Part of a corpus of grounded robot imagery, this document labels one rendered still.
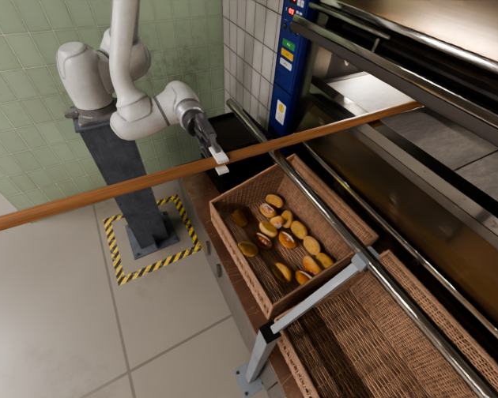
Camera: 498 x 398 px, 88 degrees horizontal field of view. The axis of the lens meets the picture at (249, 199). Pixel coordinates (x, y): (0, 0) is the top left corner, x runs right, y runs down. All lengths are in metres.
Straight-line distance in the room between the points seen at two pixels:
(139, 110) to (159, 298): 1.24
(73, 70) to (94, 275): 1.28
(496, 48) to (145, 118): 0.88
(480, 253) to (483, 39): 0.53
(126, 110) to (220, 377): 1.37
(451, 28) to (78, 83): 1.18
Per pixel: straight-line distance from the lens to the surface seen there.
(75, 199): 0.68
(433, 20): 0.85
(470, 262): 0.97
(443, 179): 0.90
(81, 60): 1.24
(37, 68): 1.84
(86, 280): 2.04
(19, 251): 2.41
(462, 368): 0.62
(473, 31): 0.81
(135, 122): 0.91
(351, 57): 0.82
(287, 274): 1.13
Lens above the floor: 1.66
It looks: 49 degrees down
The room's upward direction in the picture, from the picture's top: 4 degrees clockwise
